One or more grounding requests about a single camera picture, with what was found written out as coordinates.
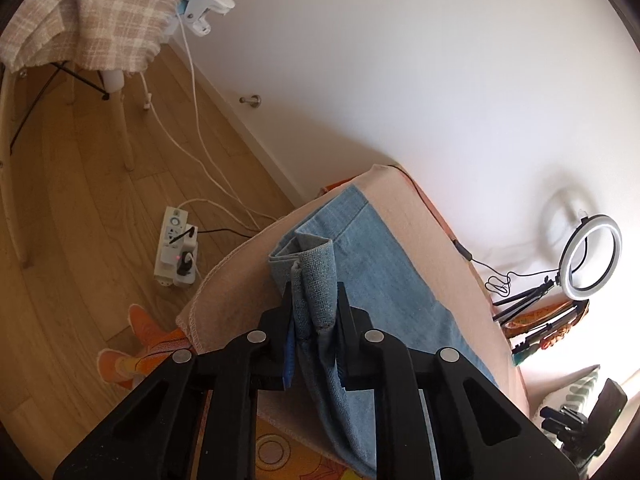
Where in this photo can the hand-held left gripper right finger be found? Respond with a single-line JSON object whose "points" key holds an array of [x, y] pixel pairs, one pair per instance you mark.
{"points": [[352, 345]]}

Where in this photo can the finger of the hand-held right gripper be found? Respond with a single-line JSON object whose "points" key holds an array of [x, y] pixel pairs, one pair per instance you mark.
{"points": [[560, 419]]}

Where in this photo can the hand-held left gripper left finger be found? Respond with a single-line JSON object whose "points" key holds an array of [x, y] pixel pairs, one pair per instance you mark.
{"points": [[289, 360]]}

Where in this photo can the light blue denim pants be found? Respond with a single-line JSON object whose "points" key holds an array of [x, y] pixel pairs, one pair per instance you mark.
{"points": [[390, 280]]}

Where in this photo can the green striped white cushion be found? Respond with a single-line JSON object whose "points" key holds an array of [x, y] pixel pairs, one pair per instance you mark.
{"points": [[575, 390]]}

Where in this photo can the folded dark stand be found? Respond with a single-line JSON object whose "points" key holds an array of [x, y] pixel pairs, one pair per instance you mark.
{"points": [[545, 332]]}

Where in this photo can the black mini tripod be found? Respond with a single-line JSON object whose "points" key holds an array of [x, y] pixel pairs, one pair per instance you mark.
{"points": [[525, 296]]}

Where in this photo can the beige towel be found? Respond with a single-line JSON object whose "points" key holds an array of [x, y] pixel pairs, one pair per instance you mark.
{"points": [[425, 230]]}

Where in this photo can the white power strip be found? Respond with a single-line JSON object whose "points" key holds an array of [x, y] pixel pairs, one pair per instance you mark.
{"points": [[172, 240]]}

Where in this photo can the metal door stop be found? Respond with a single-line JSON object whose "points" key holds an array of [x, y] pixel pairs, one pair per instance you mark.
{"points": [[254, 100]]}

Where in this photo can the wooden leg chair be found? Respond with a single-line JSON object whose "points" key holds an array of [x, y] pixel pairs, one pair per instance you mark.
{"points": [[122, 130]]}

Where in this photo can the beige plaid blanket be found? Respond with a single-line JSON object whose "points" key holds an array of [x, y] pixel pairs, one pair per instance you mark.
{"points": [[100, 15]]}

